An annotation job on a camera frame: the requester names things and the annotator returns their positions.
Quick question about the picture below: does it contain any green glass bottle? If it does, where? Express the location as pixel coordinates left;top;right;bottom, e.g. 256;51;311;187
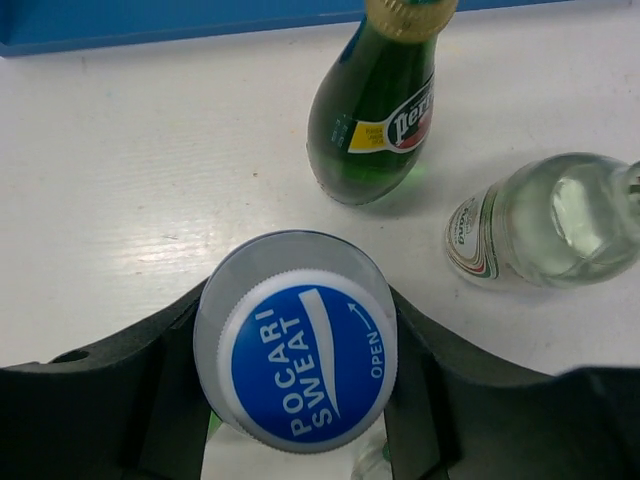
207;412;222;438
306;1;457;205

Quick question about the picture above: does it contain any clear glass bottle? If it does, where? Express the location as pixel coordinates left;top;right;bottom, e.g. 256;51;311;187
444;152;639;291
350;433;393;480

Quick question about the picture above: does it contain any clear glass bottle rear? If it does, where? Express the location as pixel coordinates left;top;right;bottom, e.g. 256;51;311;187
444;152;639;291

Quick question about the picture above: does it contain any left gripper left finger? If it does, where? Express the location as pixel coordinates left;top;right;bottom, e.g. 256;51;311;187
1;285;211;479

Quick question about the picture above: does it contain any clear glass bottle front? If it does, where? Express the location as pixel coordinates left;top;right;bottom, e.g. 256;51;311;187
350;433;393;480

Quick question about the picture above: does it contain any green glass bottle front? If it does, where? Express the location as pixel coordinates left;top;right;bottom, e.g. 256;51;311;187
207;412;222;438

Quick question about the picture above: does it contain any Pocari Sweat bottle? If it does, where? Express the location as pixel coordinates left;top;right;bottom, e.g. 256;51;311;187
193;230;398;454

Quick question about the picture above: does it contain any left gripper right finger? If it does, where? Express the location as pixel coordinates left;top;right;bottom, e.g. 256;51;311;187
385;294;639;479

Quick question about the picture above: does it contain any blue and yellow shelf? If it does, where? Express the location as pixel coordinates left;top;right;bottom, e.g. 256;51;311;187
0;0;640;59

